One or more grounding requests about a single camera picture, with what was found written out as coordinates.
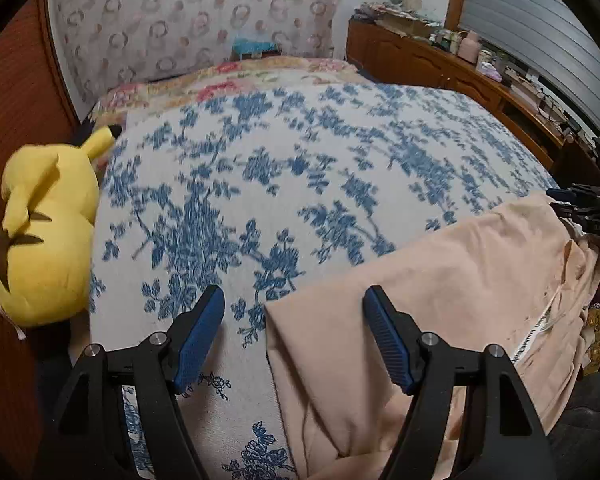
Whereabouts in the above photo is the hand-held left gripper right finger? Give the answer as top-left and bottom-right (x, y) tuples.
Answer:
(363, 285), (556, 480)

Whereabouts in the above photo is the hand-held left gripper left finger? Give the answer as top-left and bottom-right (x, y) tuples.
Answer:
(47, 285), (226, 480)

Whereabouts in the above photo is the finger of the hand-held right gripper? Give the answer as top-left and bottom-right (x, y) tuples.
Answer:
(546, 186), (600, 204)
(555, 202), (600, 233)

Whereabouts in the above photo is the peach printed t-shirt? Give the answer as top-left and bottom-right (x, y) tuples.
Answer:
(264, 192), (600, 480)

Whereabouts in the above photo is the pink thermos bottle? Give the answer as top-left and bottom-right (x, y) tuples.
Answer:
(460, 30), (481, 58)

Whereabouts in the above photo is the grey window blind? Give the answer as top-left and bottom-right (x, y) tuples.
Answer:
(457, 0), (600, 141)

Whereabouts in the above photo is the yellow plush toy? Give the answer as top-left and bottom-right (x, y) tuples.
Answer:
(0, 124), (123, 328)

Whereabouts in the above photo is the blue floral bed sheet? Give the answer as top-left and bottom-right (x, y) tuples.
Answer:
(87, 82), (561, 480)

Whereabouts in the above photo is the wooden cabinet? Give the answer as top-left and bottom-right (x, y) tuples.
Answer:
(346, 17), (600, 181)

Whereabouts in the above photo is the dark cloth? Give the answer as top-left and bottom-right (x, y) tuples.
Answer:
(545, 365), (600, 480)

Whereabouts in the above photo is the cardboard box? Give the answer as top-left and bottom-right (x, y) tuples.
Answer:
(375, 10), (433, 36)

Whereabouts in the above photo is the red floral blanket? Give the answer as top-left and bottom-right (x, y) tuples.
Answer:
(87, 57), (376, 126)

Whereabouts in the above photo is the stack of folded cloths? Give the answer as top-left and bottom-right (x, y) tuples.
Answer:
(357, 2), (431, 21)

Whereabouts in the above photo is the teal box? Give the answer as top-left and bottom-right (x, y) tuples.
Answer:
(231, 37), (277, 61)

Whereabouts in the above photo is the ring-patterned sheer curtain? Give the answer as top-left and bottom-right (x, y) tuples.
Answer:
(47, 0), (351, 106)

